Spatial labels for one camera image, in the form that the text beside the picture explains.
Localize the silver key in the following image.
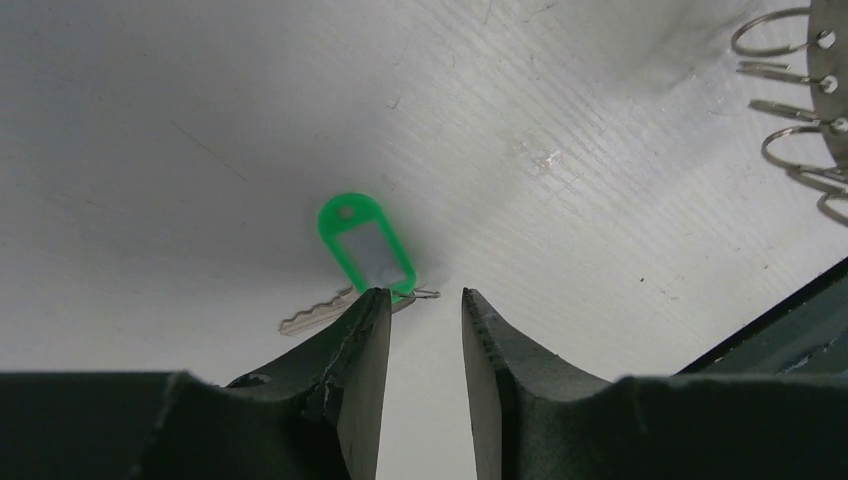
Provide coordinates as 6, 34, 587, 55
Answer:
278, 286, 441, 337

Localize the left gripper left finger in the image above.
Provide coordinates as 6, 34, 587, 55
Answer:
1, 289, 392, 479

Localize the metal disc with key rings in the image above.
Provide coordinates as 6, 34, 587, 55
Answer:
729, 0, 848, 230

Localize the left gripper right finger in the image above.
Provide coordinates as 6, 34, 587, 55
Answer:
461, 288, 847, 479

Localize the green plastic key tag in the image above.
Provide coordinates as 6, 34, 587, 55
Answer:
317, 193, 418, 303

